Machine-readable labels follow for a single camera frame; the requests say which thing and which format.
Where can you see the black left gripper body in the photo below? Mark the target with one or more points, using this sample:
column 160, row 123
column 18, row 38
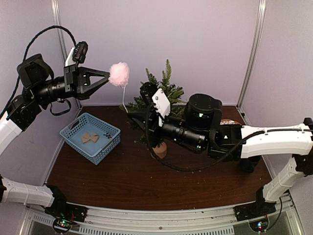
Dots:
column 72, row 82

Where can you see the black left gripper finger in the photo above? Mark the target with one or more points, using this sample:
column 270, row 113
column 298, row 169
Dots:
column 87, row 72
column 85, row 89

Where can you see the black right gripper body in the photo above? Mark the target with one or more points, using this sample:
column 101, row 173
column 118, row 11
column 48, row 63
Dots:
column 152, row 139

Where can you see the pink pompom ornament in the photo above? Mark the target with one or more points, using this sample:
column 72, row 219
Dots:
column 119, row 77

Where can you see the small green christmas tree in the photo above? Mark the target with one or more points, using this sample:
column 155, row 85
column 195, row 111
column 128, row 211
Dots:
column 166, row 93

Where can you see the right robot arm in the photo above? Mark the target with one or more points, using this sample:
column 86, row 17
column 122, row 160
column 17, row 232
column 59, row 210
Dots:
column 200, row 131

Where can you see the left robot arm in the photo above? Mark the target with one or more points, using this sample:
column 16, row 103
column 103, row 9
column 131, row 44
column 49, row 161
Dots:
column 41, row 88

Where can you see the round wooden tree base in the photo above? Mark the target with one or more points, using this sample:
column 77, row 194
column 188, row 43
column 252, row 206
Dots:
column 161, row 150

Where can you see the dark berry sprig ornament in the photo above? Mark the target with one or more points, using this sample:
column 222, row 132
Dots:
column 107, row 135

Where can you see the beige fabric bow ornament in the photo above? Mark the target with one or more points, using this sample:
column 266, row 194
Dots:
column 86, row 138

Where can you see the light blue plastic basket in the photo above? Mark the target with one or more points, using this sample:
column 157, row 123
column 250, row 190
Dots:
column 87, row 123

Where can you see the floral patterned ceramic plate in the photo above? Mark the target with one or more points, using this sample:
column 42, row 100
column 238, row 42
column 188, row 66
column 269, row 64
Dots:
column 229, row 122

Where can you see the dark blue mug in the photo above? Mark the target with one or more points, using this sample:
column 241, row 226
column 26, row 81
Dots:
column 248, row 165

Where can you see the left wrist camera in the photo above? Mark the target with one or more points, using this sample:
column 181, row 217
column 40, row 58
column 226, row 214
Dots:
column 77, row 54

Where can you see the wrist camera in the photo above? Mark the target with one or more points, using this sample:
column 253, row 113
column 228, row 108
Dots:
column 77, row 54
column 152, row 94

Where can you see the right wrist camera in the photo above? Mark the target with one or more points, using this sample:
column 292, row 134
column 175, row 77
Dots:
column 152, row 94

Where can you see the left aluminium frame post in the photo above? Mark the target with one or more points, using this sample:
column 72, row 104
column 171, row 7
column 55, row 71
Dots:
column 60, row 33

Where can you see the aluminium frame post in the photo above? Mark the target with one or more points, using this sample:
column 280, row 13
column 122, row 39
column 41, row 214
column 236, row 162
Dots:
column 60, row 33
column 260, row 19

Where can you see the aluminium front rail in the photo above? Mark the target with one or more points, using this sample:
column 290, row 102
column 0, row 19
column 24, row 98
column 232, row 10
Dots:
column 212, row 221

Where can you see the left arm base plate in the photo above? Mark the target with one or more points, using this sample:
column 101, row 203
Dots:
column 62, row 210

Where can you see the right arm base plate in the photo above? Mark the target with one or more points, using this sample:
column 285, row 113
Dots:
column 253, row 210

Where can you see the right aluminium frame post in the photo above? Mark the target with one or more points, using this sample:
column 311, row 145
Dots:
column 260, row 19

